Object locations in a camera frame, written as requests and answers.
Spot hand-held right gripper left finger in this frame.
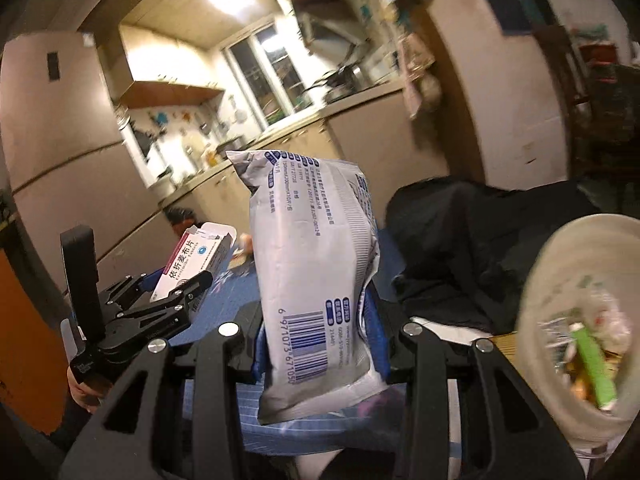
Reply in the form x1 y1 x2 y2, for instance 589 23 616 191
59 317 271 480

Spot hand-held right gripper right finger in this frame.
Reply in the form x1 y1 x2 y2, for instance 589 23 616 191
362 282 586 480

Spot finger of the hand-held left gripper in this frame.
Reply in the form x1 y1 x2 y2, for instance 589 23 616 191
106 269 216 352
97 274 157 312

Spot white pink striped medicine box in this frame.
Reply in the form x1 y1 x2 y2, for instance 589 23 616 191
149 222 238 303

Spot white wet wipes packet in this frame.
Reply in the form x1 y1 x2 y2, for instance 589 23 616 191
226 149 390 426

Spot white round bin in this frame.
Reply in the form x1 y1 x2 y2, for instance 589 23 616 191
517 214 640 443

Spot person's left hand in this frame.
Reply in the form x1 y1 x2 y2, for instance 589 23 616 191
66 366 115 414

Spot orange cabinet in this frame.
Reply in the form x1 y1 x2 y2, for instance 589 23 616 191
0 242 68 436

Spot black cloth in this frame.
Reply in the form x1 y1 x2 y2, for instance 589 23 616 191
385 175 606 337

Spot beige refrigerator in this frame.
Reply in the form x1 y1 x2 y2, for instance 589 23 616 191
0 30 168 292

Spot beige kitchen base cabinets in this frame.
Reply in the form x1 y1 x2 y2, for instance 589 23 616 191
95 85 452 272

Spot green tube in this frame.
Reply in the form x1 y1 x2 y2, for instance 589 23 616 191
569 322 617 411

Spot crumpled white paper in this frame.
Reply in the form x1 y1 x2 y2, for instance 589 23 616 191
587 292 632 347

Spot hanging pink plastic bag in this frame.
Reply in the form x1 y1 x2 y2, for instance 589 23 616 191
400 35 444 122

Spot black frying pan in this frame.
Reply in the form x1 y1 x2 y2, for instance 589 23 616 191
300 71 352 97

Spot kitchen window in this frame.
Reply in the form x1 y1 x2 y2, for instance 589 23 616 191
220 22 322 134

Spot range hood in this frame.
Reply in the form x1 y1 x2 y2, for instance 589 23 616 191
295 5 372 62

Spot dark wooden table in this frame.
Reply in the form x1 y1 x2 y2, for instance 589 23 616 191
570 65 640 182

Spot wooden chair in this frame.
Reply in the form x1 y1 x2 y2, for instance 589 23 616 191
532 25 594 111

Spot red basin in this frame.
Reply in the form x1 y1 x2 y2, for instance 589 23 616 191
579 44 617 64

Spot wooden wall shelf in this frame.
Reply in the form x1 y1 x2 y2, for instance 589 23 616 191
117 80 227 109

